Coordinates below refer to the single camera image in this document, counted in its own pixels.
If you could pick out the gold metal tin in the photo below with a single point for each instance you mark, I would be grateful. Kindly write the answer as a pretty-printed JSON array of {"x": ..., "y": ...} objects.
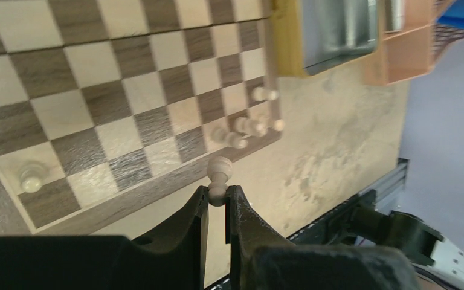
[{"x": 312, "y": 37}]

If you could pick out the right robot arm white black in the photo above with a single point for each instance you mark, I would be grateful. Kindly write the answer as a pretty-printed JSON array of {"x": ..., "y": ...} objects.
[{"x": 421, "y": 244}]

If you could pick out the white chess piece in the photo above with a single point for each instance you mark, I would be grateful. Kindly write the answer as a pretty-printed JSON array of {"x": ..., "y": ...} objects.
[
  {"x": 261, "y": 94},
  {"x": 271, "y": 123},
  {"x": 32, "y": 177},
  {"x": 249, "y": 126},
  {"x": 228, "y": 139}
]

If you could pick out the wooden chess board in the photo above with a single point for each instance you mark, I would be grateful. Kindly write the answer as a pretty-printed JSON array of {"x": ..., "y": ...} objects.
[{"x": 118, "y": 99}]

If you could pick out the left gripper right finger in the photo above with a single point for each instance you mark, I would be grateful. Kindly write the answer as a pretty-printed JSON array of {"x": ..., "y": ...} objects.
[{"x": 261, "y": 258}]

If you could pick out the orange plastic file organizer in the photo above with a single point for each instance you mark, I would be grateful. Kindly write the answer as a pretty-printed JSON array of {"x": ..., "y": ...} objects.
[{"x": 411, "y": 41}]

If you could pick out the white chess pawn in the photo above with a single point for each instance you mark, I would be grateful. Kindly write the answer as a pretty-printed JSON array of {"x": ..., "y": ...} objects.
[{"x": 219, "y": 171}]

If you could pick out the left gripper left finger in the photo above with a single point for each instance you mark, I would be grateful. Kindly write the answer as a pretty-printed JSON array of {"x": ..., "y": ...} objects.
[{"x": 169, "y": 256}]

